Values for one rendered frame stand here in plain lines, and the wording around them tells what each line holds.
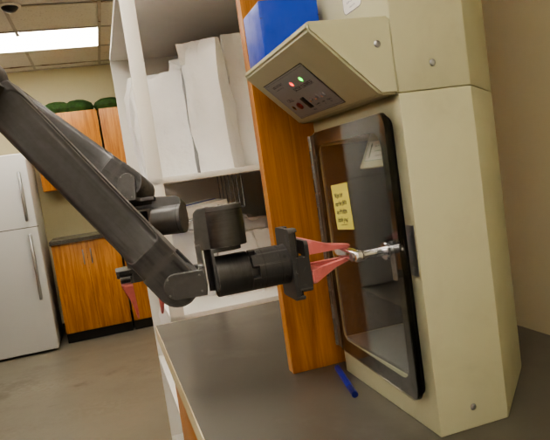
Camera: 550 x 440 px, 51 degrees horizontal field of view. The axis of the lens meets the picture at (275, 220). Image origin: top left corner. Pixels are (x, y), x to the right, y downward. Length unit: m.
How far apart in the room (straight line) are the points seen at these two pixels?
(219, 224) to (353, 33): 0.30
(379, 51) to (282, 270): 0.32
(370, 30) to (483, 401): 0.53
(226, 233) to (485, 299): 0.37
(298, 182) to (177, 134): 1.05
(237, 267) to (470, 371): 0.35
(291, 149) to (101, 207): 0.44
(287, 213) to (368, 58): 0.43
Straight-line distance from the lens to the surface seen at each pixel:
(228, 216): 0.79
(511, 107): 1.30
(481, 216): 0.85
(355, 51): 0.77
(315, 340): 1.16
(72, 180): 0.81
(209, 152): 2.03
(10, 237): 5.63
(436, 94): 0.82
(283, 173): 1.11
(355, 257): 0.81
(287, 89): 0.96
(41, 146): 0.82
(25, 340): 5.75
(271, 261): 0.81
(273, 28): 0.97
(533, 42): 1.25
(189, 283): 0.78
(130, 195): 1.13
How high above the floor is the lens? 1.33
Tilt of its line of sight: 5 degrees down
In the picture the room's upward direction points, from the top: 8 degrees counter-clockwise
